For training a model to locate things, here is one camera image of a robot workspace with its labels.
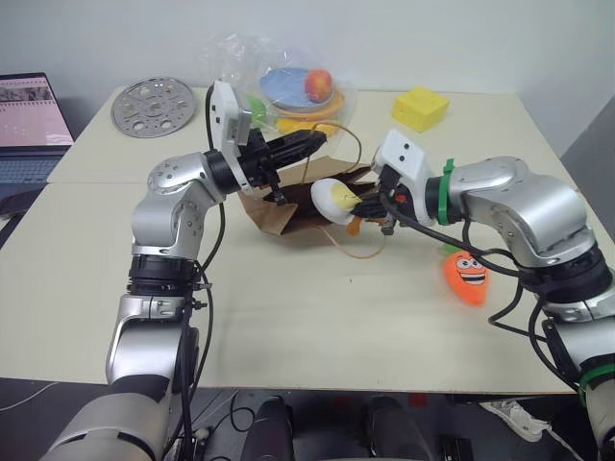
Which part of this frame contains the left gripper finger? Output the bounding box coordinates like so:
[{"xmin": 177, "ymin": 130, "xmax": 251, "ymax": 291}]
[
  {"xmin": 266, "ymin": 129, "xmax": 330, "ymax": 154},
  {"xmin": 270, "ymin": 142, "xmax": 327, "ymax": 170}
]

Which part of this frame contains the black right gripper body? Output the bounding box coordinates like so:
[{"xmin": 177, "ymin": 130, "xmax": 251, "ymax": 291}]
[{"xmin": 372, "ymin": 161, "xmax": 414, "ymax": 237}]

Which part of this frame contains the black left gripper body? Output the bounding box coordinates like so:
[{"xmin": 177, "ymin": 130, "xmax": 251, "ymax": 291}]
[{"xmin": 237, "ymin": 129, "xmax": 285, "ymax": 206}]

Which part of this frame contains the white egg plush toy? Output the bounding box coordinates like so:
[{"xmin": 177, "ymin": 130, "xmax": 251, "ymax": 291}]
[{"xmin": 309, "ymin": 177, "xmax": 385, "ymax": 238}]

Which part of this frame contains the brown paper bag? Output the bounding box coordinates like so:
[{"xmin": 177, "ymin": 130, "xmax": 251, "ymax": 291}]
[{"xmin": 238, "ymin": 122, "xmax": 388, "ymax": 262}]

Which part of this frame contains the yellow cheese plush toy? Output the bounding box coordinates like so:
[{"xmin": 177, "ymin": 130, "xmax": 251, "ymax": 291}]
[{"xmin": 392, "ymin": 85, "xmax": 451, "ymax": 133}]

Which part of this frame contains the clear plastic bag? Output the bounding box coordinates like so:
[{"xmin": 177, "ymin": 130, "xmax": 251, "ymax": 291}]
[{"xmin": 197, "ymin": 32, "xmax": 359, "ymax": 146}]

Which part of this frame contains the orange carrot plush toy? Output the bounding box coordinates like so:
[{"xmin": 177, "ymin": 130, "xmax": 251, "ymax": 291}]
[{"xmin": 441, "ymin": 243, "xmax": 488, "ymax": 307}]

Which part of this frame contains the yellow toy fruit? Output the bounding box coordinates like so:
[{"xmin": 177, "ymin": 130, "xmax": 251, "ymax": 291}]
[{"xmin": 275, "ymin": 118, "xmax": 338, "ymax": 137}]

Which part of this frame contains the orange plate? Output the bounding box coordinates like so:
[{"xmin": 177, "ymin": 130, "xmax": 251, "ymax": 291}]
[{"xmin": 267, "ymin": 89, "xmax": 347, "ymax": 122}]

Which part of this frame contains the green wrist zip tie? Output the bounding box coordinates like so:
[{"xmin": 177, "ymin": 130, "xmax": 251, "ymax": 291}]
[{"xmin": 434, "ymin": 158, "xmax": 458, "ymax": 227}]

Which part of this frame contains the green toy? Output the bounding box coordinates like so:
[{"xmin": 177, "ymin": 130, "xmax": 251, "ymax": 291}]
[{"xmin": 244, "ymin": 94, "xmax": 268, "ymax": 122}]

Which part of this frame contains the blue plate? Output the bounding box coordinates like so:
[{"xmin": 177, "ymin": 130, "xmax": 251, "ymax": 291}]
[{"xmin": 258, "ymin": 66, "xmax": 337, "ymax": 110}]

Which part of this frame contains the red yellow apple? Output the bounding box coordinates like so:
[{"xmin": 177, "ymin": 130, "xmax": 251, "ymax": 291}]
[{"xmin": 304, "ymin": 68, "xmax": 335, "ymax": 104}]

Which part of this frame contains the round metal steamer plate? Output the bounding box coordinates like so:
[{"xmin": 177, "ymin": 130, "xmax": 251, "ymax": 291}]
[{"xmin": 111, "ymin": 76, "xmax": 197, "ymax": 139}]

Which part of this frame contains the dark rounded shape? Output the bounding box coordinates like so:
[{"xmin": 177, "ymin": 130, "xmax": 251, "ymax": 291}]
[
  {"xmin": 243, "ymin": 395, "xmax": 295, "ymax": 461},
  {"xmin": 363, "ymin": 395, "xmax": 430, "ymax": 461}
]

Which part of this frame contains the open laptop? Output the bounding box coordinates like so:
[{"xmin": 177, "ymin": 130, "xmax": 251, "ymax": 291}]
[{"xmin": 0, "ymin": 72, "xmax": 77, "ymax": 186}]

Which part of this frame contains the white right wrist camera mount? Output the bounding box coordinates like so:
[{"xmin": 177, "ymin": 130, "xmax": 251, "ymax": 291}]
[{"xmin": 372, "ymin": 128, "xmax": 441, "ymax": 227}]

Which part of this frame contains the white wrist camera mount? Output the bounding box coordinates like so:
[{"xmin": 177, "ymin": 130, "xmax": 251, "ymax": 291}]
[
  {"xmin": 372, "ymin": 128, "xmax": 441, "ymax": 227},
  {"xmin": 210, "ymin": 80, "xmax": 255, "ymax": 194}
]

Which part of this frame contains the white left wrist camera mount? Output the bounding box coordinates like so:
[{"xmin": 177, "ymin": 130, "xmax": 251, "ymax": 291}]
[{"xmin": 210, "ymin": 80, "xmax": 255, "ymax": 194}]

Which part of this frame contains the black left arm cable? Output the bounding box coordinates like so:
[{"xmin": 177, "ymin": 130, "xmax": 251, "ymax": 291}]
[{"xmin": 160, "ymin": 84, "xmax": 228, "ymax": 461}]

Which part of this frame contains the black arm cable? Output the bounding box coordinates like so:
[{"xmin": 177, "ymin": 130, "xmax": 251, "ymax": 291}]
[
  {"xmin": 160, "ymin": 84, "xmax": 228, "ymax": 461},
  {"xmin": 379, "ymin": 189, "xmax": 585, "ymax": 395}
]

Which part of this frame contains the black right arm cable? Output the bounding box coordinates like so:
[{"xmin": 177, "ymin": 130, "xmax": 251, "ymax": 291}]
[{"xmin": 379, "ymin": 189, "xmax": 585, "ymax": 395}]

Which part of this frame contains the black floor cable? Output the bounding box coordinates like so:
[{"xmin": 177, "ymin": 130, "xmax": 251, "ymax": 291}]
[{"xmin": 210, "ymin": 389, "xmax": 263, "ymax": 461}]

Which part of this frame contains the white floor cable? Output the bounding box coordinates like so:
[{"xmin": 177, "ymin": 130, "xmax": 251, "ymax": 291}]
[{"xmin": 0, "ymin": 382, "xmax": 55, "ymax": 413}]

